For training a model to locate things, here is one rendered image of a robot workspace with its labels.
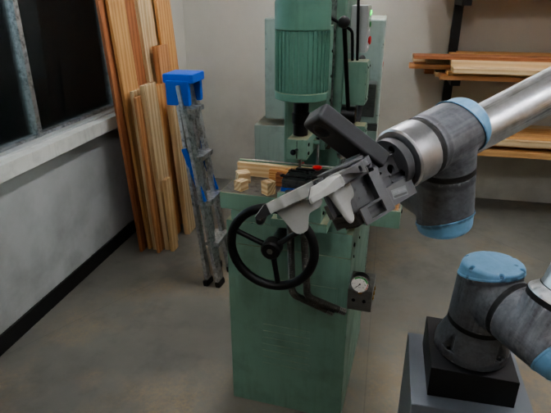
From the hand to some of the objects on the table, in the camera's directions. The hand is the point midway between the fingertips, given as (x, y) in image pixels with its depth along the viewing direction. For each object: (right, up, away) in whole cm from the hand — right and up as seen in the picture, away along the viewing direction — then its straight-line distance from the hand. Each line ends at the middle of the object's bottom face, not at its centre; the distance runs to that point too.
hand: (275, 206), depth 60 cm
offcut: (-2, +4, +105) cm, 105 cm away
